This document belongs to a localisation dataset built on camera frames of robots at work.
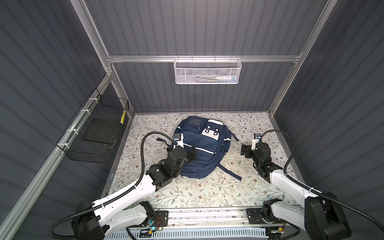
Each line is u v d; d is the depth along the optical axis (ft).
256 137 2.47
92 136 2.32
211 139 2.99
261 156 2.15
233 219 2.45
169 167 1.80
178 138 2.07
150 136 1.93
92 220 1.29
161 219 2.37
